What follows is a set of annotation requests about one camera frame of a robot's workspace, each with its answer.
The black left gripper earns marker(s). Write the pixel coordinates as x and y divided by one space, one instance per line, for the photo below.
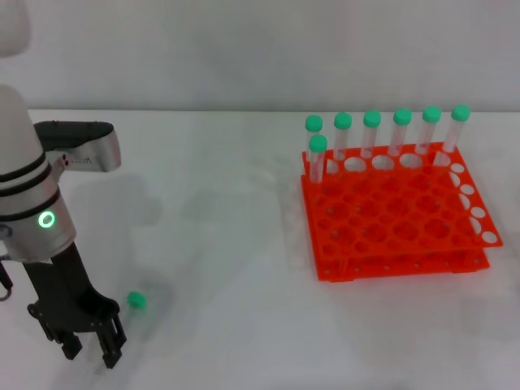
65 292

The green capped clear test tube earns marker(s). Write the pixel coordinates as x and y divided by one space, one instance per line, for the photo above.
460 112
342 120
136 299
314 122
402 116
371 118
431 113
318 143

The orange plastic test tube rack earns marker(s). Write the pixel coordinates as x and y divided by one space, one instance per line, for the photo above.
390 219

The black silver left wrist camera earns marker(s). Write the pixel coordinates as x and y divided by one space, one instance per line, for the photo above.
89 146

